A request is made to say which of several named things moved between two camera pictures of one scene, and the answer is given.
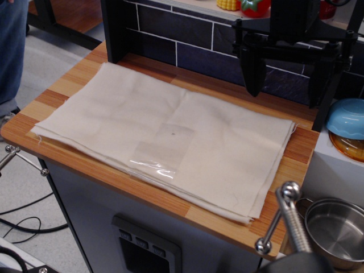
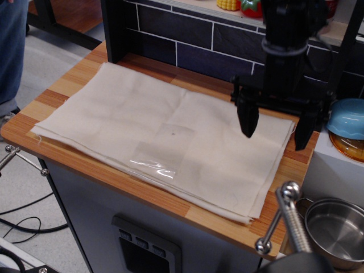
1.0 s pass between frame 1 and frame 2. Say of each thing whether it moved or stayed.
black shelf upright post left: stayed
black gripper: moved
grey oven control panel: stayed
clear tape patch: stayed
